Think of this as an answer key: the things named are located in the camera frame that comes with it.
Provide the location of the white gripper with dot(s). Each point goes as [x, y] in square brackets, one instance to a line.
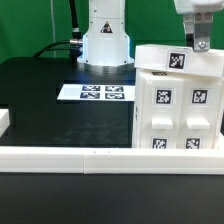
[198, 33]

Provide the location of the white cabinet top block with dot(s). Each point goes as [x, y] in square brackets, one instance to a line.
[179, 59]

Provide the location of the white door panel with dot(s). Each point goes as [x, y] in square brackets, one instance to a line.
[200, 113]
[160, 112]

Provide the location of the white cabinet body box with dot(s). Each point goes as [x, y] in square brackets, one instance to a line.
[141, 77]

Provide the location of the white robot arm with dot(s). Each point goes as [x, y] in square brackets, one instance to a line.
[106, 45]

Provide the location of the white marker sheet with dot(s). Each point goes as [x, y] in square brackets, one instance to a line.
[85, 92]

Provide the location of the white U-shaped fence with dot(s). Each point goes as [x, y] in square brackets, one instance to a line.
[110, 160]

